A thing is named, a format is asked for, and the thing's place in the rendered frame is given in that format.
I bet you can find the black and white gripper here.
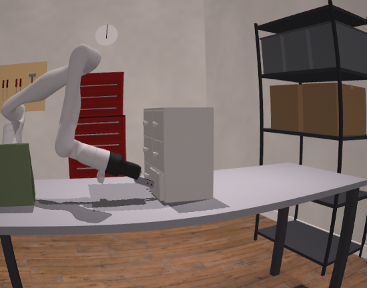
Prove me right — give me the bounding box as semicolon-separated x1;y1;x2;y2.
92;148;155;188

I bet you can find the white chest of drawers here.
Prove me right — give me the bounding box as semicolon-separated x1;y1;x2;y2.
143;107;214;203

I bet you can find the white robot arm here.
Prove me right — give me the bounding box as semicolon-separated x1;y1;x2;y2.
1;44;101;167

